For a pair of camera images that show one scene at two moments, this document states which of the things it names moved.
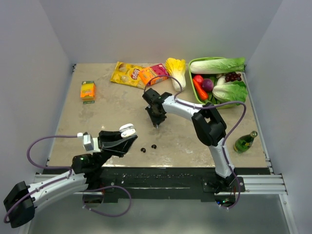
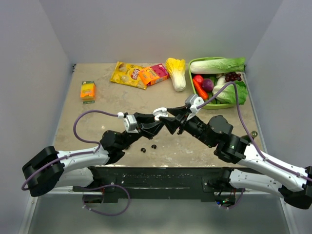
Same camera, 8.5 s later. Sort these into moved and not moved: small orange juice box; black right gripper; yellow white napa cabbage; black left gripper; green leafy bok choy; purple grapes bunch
Moved: black left gripper; black right gripper
Not moved: purple grapes bunch; green leafy bok choy; yellow white napa cabbage; small orange juice box
